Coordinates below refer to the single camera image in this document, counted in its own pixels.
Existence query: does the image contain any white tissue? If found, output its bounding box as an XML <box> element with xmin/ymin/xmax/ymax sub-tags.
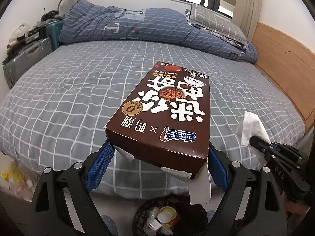
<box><xmin>236</xmin><ymin>111</ymin><xmax>271</xmax><ymax>170</ymax></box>

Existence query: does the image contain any brown cookie box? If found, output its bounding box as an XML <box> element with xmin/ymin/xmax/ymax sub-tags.
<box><xmin>105</xmin><ymin>62</ymin><xmax>211</xmax><ymax>205</ymax></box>

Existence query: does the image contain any yellow instant noodle cup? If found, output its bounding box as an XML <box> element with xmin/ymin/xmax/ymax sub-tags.
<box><xmin>157</xmin><ymin>206</ymin><xmax>177</xmax><ymax>224</ymax></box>

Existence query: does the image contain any black trash bin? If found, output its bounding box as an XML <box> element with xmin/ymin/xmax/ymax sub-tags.
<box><xmin>132</xmin><ymin>194</ymin><xmax>208</xmax><ymax>235</ymax></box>

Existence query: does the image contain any person right hand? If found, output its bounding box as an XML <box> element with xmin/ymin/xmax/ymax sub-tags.
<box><xmin>281</xmin><ymin>192</ymin><xmax>310</xmax><ymax>226</ymax></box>

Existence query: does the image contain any blue slipper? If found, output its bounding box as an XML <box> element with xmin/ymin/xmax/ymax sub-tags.
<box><xmin>102</xmin><ymin>215</ymin><xmax>118</xmax><ymax>235</ymax></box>

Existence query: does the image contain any grey checked bed sheet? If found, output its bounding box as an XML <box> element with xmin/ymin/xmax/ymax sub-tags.
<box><xmin>0</xmin><ymin>40</ymin><xmax>307</xmax><ymax>199</ymax></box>

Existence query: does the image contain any yellow plastic bag on floor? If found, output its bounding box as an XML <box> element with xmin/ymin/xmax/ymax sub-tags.
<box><xmin>2</xmin><ymin>162</ymin><xmax>32</xmax><ymax>200</ymax></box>

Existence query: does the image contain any wooden headboard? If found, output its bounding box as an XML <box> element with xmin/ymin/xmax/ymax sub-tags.
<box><xmin>252</xmin><ymin>22</ymin><xmax>315</xmax><ymax>131</ymax></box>

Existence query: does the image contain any beige curtain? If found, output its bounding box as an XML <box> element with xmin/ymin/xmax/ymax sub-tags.
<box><xmin>232</xmin><ymin>0</ymin><xmax>262</xmax><ymax>41</ymax></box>

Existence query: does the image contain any grey suitcase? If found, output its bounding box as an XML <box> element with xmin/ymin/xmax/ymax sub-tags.
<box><xmin>3</xmin><ymin>37</ymin><xmax>52</xmax><ymax>89</ymax></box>

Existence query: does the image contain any grey checked pillow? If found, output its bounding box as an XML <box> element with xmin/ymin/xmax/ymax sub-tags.
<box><xmin>188</xmin><ymin>4</ymin><xmax>248</xmax><ymax>50</ymax></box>

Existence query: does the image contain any teal suitcase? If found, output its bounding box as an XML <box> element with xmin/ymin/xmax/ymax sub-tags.
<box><xmin>46</xmin><ymin>20</ymin><xmax>64</xmax><ymax>51</ymax></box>

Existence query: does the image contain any blue striped duvet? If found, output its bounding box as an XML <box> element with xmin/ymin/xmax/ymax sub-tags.
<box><xmin>59</xmin><ymin>0</ymin><xmax>258</xmax><ymax>63</ymax></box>

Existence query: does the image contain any white helmet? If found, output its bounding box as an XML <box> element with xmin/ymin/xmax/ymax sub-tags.
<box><xmin>8</xmin><ymin>23</ymin><xmax>30</xmax><ymax>45</ymax></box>

